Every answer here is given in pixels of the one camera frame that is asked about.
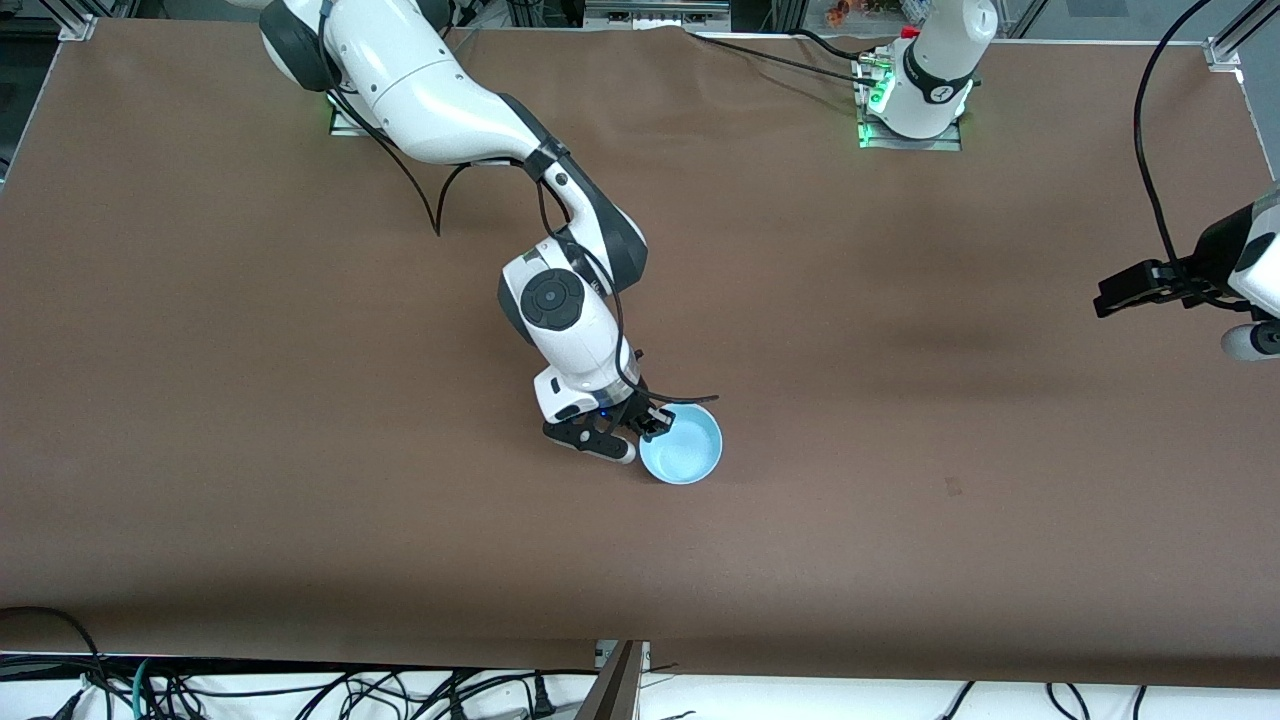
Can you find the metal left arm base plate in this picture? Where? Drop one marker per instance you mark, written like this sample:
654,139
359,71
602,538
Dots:
910,145

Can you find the black power plug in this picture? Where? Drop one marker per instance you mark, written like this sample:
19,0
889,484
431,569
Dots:
542,697

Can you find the orange background item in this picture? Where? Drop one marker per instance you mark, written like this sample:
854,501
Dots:
860,10

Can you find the blue bowl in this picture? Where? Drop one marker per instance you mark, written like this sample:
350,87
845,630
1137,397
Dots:
685,450

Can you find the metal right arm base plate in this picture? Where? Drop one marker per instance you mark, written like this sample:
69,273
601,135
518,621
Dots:
345,125

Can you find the aluminium corner profile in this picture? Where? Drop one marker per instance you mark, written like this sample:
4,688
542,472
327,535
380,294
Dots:
78,25
1235,40

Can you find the brown table cover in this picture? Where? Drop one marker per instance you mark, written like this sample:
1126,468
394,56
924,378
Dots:
640,560

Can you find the grey power strip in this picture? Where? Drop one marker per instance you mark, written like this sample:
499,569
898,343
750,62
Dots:
655,12

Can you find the aluminium table edge post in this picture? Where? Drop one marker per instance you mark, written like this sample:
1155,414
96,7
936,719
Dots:
615,690

